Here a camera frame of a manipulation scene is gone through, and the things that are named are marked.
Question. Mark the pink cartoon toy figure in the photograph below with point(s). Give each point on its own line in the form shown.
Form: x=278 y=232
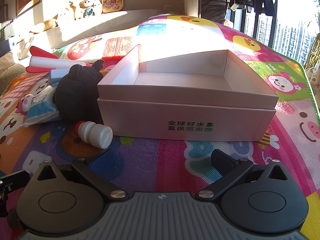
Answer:
x=25 y=102

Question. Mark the small white plush toy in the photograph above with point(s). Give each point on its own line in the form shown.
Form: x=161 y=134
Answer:
x=98 y=7

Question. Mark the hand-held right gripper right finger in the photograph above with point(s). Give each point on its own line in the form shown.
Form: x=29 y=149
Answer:
x=220 y=158

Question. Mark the patterned cloth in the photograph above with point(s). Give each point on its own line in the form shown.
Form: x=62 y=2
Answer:
x=315 y=78

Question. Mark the cream cushion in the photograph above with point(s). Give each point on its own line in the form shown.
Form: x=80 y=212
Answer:
x=10 y=66

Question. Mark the white foam rocket red fins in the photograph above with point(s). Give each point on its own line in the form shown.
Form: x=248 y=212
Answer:
x=55 y=63

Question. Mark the black plush toy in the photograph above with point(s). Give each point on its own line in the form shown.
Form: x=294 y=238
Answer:
x=75 y=97

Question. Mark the beige sofa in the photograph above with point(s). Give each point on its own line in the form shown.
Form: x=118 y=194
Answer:
x=112 y=21

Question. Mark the white wall socket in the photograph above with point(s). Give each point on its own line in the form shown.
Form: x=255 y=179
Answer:
x=168 y=7

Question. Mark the red picture book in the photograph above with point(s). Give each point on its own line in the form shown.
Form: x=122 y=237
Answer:
x=112 y=3

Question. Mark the white bottle with red cap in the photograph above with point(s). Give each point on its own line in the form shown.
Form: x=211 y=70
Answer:
x=97 y=133

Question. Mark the green palm plant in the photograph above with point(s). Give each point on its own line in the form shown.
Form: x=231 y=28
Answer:
x=313 y=52

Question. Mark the yellow orange toy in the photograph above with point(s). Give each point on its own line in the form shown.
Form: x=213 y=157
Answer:
x=103 y=73

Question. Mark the long brown plush toy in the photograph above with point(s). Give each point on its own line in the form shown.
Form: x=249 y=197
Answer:
x=45 y=25

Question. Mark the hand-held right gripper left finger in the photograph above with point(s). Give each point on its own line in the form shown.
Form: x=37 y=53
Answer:
x=100 y=159

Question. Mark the colourful cartoon play mat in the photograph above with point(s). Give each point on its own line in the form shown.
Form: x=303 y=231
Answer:
x=175 y=155

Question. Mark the cream plush toy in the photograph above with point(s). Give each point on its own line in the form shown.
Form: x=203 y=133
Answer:
x=62 y=13
x=75 y=10

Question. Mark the blue foam block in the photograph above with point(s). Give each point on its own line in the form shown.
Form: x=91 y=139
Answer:
x=58 y=76

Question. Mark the pale cardboard box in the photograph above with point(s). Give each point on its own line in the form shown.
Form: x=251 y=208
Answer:
x=175 y=120

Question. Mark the plush doll with red hat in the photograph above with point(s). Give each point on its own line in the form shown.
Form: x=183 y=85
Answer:
x=88 y=6

